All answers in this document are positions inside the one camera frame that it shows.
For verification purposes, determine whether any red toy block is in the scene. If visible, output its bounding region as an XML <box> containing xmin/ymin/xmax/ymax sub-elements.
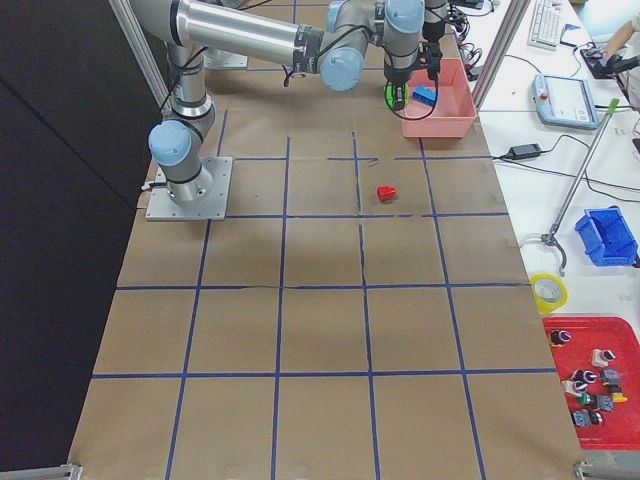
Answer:
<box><xmin>376</xmin><ymin>185</ymin><xmax>397</xmax><ymax>203</ymax></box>

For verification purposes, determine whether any blue storage bin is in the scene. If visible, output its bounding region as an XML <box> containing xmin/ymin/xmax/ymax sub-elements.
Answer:
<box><xmin>575</xmin><ymin>205</ymin><xmax>639</xmax><ymax>268</ymax></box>

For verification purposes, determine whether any black power adapter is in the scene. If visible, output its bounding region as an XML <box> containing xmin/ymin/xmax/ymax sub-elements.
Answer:
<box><xmin>507</xmin><ymin>143</ymin><xmax>543</xmax><ymax>160</ymax></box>

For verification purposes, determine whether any red tray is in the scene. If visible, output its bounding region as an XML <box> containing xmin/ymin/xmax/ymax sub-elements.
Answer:
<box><xmin>543</xmin><ymin>316</ymin><xmax>639</xmax><ymax>450</ymax></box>

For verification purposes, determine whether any yellow tape roll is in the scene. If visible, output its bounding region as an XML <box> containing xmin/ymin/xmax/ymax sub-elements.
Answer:
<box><xmin>531</xmin><ymin>273</ymin><xmax>569</xmax><ymax>315</ymax></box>

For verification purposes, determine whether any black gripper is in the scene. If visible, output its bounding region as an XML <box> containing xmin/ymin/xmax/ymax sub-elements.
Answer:
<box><xmin>425</xmin><ymin>40</ymin><xmax>442</xmax><ymax>80</ymax></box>
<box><xmin>384</xmin><ymin>64</ymin><xmax>414</xmax><ymax>84</ymax></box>

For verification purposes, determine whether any reacher grabber tool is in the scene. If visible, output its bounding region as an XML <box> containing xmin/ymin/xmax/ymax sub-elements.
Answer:
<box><xmin>519</xmin><ymin>97</ymin><xmax>621</xmax><ymax>278</ymax></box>

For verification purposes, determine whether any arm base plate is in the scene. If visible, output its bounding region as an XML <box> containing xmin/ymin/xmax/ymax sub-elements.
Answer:
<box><xmin>145</xmin><ymin>157</ymin><xmax>234</xmax><ymax>221</ymax></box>
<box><xmin>204</xmin><ymin>48</ymin><xmax>248</xmax><ymax>70</ymax></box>

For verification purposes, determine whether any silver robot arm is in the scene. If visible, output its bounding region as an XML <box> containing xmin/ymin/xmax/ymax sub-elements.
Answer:
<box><xmin>422</xmin><ymin>0</ymin><xmax>449</xmax><ymax>82</ymax></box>
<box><xmin>124</xmin><ymin>1</ymin><xmax>425</xmax><ymax>219</ymax></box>

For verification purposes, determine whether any white keyboard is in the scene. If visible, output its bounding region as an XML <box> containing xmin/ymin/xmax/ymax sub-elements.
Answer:
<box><xmin>527</xmin><ymin>0</ymin><xmax>563</xmax><ymax>50</ymax></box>

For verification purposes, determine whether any green toy block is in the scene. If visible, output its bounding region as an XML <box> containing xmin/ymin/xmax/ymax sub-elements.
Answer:
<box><xmin>384</xmin><ymin>82</ymin><xmax>410</xmax><ymax>112</ymax></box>

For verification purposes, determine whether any blue toy block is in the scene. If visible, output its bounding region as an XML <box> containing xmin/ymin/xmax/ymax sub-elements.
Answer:
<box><xmin>411</xmin><ymin>85</ymin><xmax>438</xmax><ymax>107</ymax></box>

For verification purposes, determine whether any teach pendant tablet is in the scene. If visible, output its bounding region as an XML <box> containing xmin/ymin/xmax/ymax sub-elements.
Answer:
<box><xmin>532</xmin><ymin>74</ymin><xmax>600</xmax><ymax>130</ymax></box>

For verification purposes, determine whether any pink plastic box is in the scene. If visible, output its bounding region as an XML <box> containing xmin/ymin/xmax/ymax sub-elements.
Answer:
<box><xmin>400</xmin><ymin>58</ymin><xmax>476</xmax><ymax>138</ymax></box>

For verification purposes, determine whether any aluminium frame post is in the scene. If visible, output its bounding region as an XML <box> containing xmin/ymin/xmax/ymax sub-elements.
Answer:
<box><xmin>472</xmin><ymin>0</ymin><xmax>530</xmax><ymax>110</ymax></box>

